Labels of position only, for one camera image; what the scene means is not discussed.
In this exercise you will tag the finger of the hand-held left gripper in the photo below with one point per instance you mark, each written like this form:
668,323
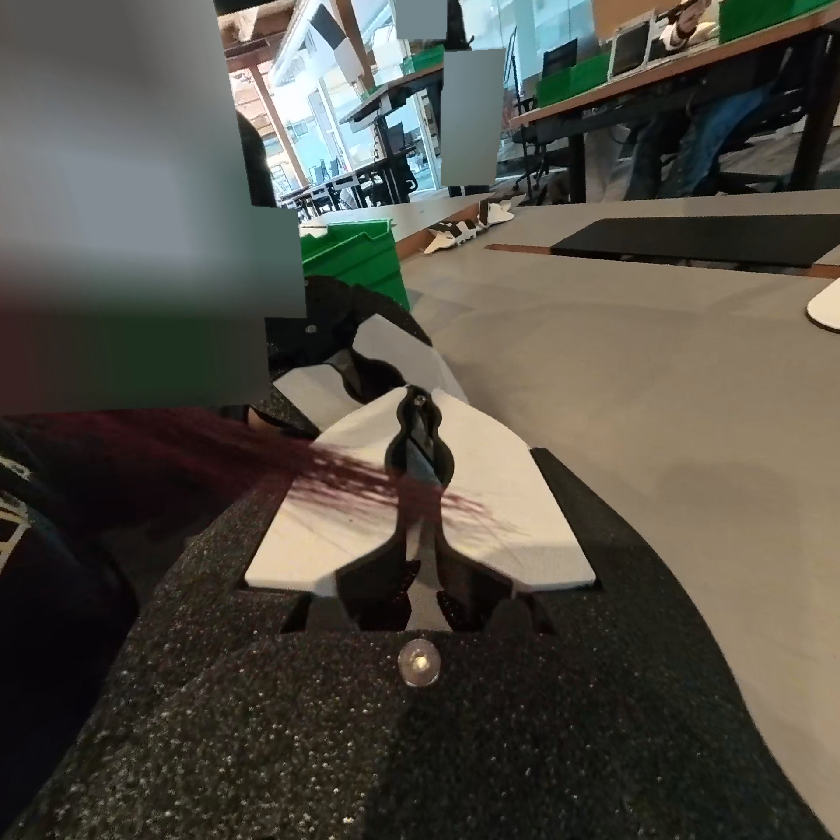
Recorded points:
315,394
413,354

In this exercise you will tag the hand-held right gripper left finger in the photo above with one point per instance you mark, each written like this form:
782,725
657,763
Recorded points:
295,558

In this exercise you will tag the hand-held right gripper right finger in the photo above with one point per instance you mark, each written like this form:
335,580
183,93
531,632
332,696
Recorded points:
525,544

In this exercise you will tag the small metal nail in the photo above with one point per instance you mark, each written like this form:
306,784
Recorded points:
418,397

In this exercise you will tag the grey desk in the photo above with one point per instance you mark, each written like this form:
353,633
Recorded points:
590,394

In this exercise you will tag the black standing desk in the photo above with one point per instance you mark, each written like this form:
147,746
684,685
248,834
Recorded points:
394,92

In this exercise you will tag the black desk mat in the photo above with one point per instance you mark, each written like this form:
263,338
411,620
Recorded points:
709,239

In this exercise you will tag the wooden background desk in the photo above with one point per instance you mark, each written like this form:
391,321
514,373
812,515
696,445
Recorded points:
656,79

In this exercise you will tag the green storage bin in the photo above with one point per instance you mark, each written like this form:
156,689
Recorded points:
423,59
574,82
774,19
354,262

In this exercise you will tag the dark red hair strand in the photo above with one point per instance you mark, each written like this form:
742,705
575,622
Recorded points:
197,453

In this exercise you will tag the black and white plush toy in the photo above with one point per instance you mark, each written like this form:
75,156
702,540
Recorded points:
466,229

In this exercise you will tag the person's black printed hoodie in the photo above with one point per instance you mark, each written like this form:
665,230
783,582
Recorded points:
52,623

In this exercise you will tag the black office chair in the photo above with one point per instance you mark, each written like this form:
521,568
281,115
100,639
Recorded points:
551,65

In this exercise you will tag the white framed tablet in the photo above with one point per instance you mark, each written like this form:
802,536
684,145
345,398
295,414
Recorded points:
630,49

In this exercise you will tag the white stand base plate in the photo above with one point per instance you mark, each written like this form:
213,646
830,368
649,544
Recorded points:
827,305

